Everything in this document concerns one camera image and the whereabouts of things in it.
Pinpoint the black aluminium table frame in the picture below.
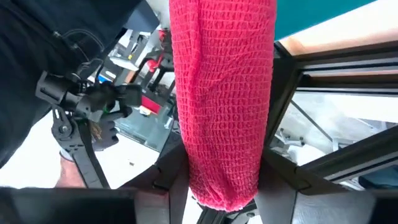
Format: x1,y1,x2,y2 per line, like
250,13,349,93
195,39,398,224

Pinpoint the red box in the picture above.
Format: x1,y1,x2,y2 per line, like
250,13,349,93
141,95,163,114

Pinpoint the person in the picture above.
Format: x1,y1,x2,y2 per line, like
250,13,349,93
0,0,159,169

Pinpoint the person's forearm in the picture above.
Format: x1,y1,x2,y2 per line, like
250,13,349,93
55,149,86,189

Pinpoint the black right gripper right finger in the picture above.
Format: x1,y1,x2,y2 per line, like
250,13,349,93
254,149,346,224

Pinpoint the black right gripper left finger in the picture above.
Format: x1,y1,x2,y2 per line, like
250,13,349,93
134,145,191,224

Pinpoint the red bandage roll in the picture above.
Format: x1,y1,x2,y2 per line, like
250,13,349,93
169,0,277,213

